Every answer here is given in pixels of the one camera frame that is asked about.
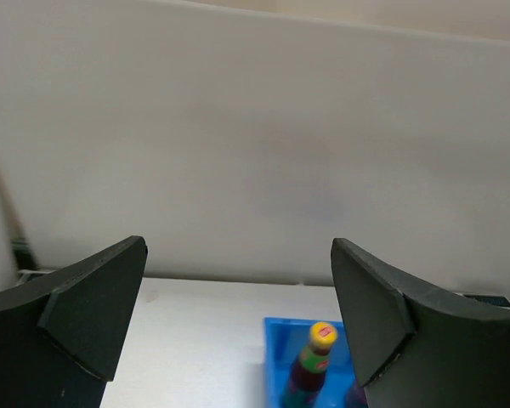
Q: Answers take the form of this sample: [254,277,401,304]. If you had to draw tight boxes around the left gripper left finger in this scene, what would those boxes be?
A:
[0,236,148,407]

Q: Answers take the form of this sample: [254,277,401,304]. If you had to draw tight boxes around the tall sauce bottle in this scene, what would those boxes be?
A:
[280,321,338,408]
[344,381,368,408]

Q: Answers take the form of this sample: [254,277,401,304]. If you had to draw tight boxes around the blue three-compartment plastic bin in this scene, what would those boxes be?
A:
[263,317,355,407]

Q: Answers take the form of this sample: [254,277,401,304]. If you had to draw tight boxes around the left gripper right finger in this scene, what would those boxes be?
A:
[331,238,510,407]

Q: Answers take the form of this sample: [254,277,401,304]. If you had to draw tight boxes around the right black corner label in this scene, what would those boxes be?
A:
[462,293,510,309]

